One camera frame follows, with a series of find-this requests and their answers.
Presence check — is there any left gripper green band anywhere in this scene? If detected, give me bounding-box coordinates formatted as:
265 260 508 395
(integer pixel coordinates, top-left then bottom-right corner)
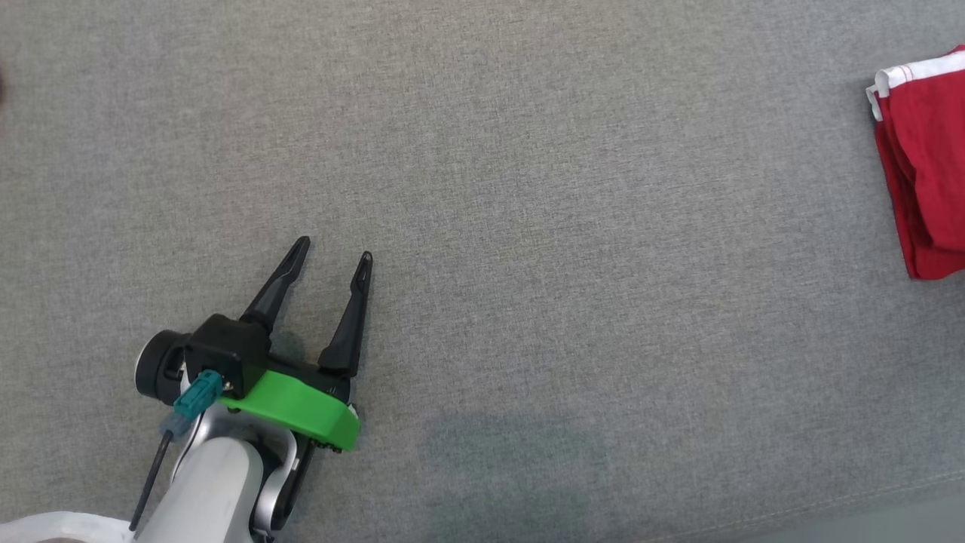
219 235 375 454

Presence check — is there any red basketball jersey white trim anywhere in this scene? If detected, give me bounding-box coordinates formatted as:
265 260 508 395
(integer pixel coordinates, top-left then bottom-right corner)
865 44 965 281

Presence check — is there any grey fabric sofa cushion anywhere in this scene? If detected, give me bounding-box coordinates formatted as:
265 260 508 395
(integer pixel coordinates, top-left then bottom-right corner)
0 0 965 543

